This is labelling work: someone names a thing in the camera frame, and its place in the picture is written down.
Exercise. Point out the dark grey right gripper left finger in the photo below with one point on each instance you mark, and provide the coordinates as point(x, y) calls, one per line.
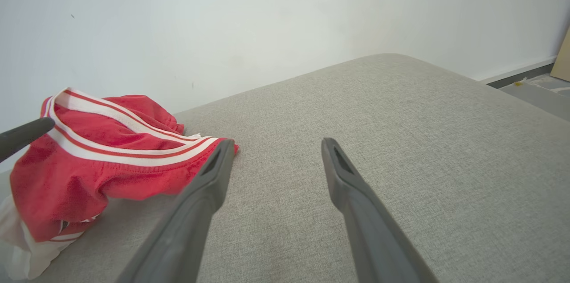
point(187, 234)

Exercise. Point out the red jersey with white stripes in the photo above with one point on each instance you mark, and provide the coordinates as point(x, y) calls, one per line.
point(67, 176)

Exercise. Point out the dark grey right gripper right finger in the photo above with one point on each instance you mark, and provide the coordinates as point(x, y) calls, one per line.
point(374, 238)

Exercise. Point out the beige board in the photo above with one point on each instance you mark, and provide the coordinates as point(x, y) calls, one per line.
point(563, 64)

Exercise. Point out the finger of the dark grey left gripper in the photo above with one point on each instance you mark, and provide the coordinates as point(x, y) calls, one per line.
point(24, 136)

